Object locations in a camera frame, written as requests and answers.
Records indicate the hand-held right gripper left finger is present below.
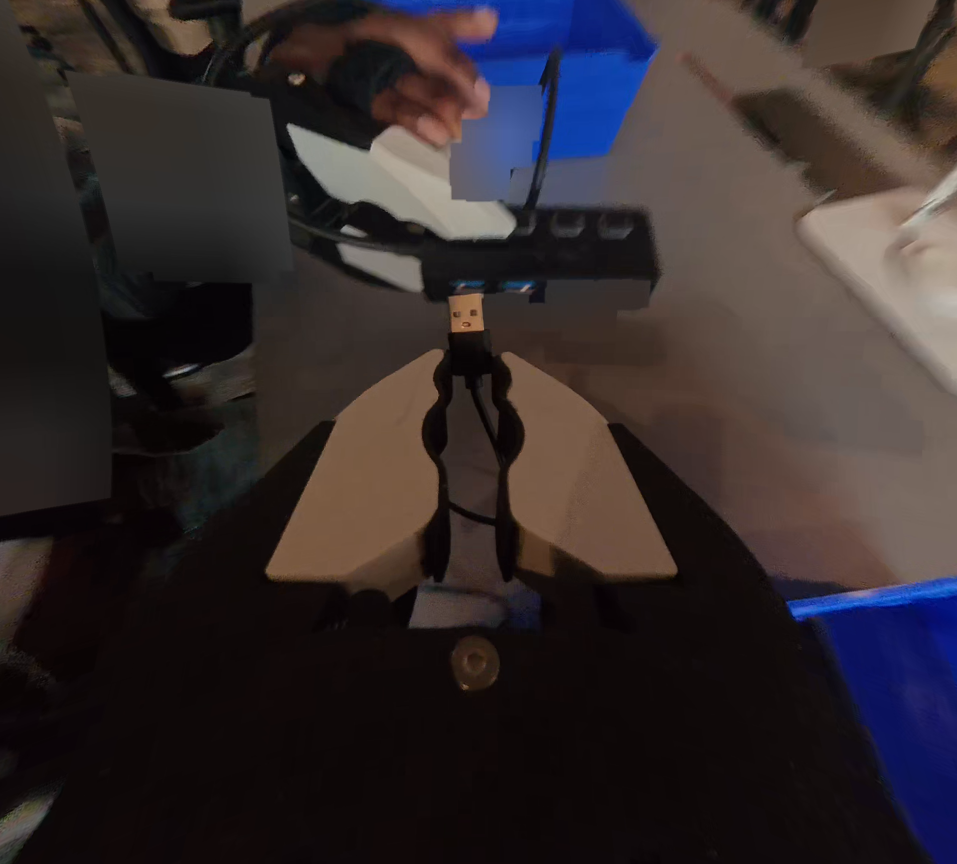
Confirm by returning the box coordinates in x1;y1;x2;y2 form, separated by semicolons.
265;348;453;592

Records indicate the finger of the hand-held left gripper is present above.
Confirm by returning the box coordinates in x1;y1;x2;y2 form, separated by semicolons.
288;124;518;242
336;242;427;294

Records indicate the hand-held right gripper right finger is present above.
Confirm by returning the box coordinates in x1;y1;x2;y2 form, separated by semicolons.
493;352;679;584

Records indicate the thin black USB cable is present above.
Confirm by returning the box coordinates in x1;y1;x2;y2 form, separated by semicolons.
447;290;503;528

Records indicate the black USB hub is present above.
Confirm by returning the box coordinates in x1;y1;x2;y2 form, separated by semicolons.
422;204;660;304

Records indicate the blue plastic bin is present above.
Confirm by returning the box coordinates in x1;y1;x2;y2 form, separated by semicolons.
336;0;659;158
787;576;957;864

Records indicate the person's left hand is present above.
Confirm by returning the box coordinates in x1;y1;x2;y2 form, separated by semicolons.
269;7;500;147

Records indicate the person's leg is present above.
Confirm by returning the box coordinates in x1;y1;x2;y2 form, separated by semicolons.
103;279;255;457

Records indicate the black rectangular desk panel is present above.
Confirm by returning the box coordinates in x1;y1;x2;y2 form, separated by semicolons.
736;90;921;199

